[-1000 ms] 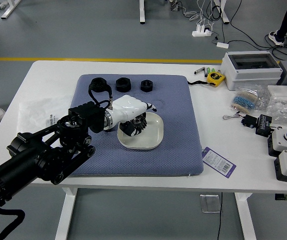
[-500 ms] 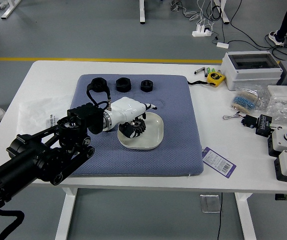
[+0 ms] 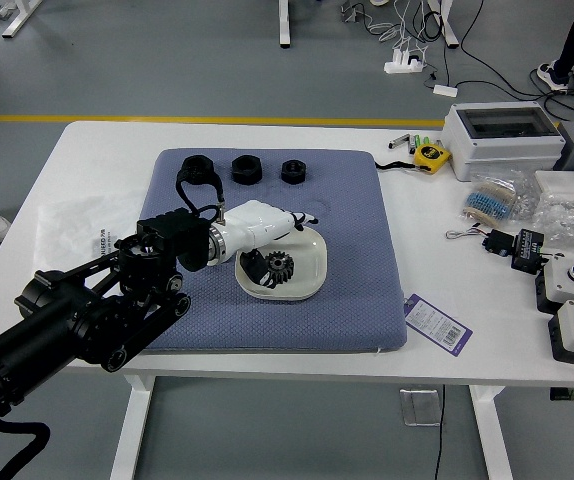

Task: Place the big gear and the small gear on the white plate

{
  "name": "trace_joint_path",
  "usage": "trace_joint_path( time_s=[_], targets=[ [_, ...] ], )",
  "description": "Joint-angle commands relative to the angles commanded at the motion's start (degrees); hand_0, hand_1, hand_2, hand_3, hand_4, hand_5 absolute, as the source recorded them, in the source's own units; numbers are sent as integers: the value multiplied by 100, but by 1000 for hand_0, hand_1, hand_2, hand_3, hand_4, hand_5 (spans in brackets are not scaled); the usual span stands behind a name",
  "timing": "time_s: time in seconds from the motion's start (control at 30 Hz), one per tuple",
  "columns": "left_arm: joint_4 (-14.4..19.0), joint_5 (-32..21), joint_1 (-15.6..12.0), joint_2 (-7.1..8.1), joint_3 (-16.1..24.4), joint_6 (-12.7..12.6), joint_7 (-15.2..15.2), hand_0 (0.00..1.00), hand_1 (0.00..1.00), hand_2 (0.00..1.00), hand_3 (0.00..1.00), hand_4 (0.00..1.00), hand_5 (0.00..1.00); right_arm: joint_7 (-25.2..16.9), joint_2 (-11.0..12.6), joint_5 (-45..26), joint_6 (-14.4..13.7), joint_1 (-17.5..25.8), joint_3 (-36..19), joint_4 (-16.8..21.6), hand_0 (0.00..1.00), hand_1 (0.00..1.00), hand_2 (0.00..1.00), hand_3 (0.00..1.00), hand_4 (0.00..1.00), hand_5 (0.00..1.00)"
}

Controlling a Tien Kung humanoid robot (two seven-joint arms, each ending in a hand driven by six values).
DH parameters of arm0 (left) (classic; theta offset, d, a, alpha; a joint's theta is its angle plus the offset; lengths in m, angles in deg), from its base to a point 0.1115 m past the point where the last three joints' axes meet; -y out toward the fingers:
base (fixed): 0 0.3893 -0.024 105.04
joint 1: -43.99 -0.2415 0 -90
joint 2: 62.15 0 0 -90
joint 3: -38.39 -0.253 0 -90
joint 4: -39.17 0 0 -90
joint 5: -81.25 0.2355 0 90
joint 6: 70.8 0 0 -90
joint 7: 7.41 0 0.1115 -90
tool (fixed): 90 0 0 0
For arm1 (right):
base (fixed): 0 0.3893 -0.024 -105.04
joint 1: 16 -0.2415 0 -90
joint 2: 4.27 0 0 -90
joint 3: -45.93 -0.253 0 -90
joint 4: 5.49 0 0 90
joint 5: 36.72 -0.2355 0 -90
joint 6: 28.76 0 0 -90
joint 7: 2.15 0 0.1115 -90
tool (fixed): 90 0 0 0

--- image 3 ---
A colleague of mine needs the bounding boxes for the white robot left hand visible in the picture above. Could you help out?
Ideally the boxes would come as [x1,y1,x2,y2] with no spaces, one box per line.
[219,199,321,291]

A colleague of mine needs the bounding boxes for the large black bevel gear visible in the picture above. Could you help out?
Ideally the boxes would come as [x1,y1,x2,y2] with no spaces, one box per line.
[259,251,296,287]

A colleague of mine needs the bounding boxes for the large black hex nut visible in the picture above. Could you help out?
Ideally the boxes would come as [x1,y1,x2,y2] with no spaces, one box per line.
[180,155,216,186]
[230,153,264,185]

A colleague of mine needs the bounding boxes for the small black hex nut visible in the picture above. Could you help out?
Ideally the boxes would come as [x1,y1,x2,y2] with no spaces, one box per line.
[280,158,308,185]

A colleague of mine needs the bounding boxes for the silver box under table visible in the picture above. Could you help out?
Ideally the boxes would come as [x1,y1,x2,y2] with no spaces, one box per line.
[399,388,442,427]

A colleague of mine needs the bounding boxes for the small white flat box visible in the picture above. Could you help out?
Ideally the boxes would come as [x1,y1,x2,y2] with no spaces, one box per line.
[534,170,574,204]

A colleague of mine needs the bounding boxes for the white square dish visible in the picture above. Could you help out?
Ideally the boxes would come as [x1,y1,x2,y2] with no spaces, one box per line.
[235,227,329,301]

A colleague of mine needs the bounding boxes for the blue-grey quilted mat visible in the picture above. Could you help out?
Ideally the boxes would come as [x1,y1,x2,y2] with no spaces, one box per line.
[136,147,409,355]

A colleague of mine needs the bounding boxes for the clear printed plastic bag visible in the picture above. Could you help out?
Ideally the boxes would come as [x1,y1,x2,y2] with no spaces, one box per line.
[36,193,143,269]

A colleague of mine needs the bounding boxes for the white background table leg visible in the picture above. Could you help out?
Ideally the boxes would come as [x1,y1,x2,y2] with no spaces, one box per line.
[278,0,294,49]
[427,0,462,49]
[1,0,44,39]

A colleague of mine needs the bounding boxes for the purple barcode tag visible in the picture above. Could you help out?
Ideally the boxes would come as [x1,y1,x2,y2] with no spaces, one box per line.
[402,293,473,355]

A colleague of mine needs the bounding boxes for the white power strip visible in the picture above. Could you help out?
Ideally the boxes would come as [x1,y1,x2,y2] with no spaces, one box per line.
[383,48,426,76]

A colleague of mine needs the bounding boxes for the bag of blue resistors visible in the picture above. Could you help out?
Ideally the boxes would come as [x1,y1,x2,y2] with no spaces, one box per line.
[460,168,539,225]

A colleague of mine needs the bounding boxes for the black module with green label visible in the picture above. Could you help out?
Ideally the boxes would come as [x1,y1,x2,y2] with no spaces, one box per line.
[510,228,549,274]

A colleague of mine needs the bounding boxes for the clear crumpled plastic bag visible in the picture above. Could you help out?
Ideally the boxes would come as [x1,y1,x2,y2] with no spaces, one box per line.
[535,192,574,247]

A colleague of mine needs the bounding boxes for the yellow tape measure with strap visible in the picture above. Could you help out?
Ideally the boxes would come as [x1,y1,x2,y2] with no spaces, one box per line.
[374,143,453,175]

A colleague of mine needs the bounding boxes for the white floor cables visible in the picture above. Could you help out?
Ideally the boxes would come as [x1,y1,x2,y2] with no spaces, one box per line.
[365,0,436,57]

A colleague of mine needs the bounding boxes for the black module with wires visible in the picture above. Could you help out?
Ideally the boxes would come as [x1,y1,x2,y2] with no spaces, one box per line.
[445,224,514,257]

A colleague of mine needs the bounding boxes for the grey enclosure with clear lid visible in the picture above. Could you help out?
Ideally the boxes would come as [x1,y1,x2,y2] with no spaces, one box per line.
[440,101,567,182]

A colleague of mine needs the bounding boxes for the black floor cable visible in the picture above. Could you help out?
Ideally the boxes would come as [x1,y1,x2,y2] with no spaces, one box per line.
[416,0,574,117]

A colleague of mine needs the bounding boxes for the black cable under table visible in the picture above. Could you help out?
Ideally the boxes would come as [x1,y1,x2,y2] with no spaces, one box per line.
[433,384,446,480]

